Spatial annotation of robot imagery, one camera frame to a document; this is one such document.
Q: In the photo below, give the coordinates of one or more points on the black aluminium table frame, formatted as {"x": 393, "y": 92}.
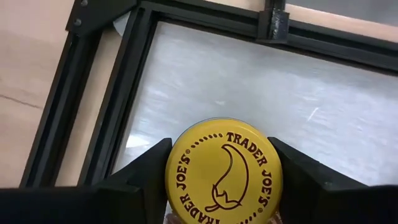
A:
{"x": 109, "y": 124}

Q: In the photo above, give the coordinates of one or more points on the black corner bracket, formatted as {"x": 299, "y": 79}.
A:
{"x": 99, "y": 14}

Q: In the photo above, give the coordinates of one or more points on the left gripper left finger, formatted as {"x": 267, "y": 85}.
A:
{"x": 133, "y": 193}

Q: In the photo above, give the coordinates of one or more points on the yellow-lid spice jar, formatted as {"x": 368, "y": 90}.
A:
{"x": 224, "y": 174}

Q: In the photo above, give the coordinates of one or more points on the black frame clamp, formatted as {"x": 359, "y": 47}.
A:
{"x": 275, "y": 21}

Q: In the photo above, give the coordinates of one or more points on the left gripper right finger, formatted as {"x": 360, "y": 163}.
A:
{"x": 311, "y": 193}

